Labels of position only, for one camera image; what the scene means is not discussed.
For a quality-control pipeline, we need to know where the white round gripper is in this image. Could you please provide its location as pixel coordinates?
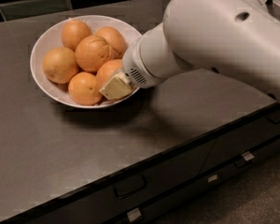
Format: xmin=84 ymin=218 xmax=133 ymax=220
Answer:
xmin=100 ymin=36 xmax=163 ymax=100

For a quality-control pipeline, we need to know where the orange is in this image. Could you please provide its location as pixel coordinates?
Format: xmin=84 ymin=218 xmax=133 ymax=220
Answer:
xmin=42 ymin=47 xmax=79 ymax=84
xmin=68 ymin=72 xmax=103 ymax=105
xmin=61 ymin=20 xmax=92 ymax=51
xmin=76 ymin=35 xmax=115 ymax=73
xmin=96 ymin=59 xmax=122 ymax=89
xmin=95 ymin=26 xmax=128 ymax=59

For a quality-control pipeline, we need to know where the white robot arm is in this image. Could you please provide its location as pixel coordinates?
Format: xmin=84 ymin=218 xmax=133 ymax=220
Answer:
xmin=100 ymin=0 xmax=280 ymax=103

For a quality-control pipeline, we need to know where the white bowl with oranges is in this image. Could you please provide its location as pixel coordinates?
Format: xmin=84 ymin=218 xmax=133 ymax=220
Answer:
xmin=30 ymin=15 xmax=142 ymax=109

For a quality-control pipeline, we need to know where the dark left drawer front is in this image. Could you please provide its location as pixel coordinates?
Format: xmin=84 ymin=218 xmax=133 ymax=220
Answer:
xmin=0 ymin=140 xmax=215 ymax=224

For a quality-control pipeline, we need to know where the dark drawer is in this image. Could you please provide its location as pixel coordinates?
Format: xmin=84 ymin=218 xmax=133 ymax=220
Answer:
xmin=201 ymin=105 xmax=280 ymax=173
xmin=111 ymin=138 xmax=280 ymax=224
xmin=0 ymin=140 xmax=215 ymax=224

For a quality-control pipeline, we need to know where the lower dark drawer front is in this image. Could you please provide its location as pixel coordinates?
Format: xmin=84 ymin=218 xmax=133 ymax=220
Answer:
xmin=111 ymin=138 xmax=280 ymax=224

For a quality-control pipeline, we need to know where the dark right drawer front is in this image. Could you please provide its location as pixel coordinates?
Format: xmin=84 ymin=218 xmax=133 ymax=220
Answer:
xmin=201 ymin=105 xmax=280 ymax=173

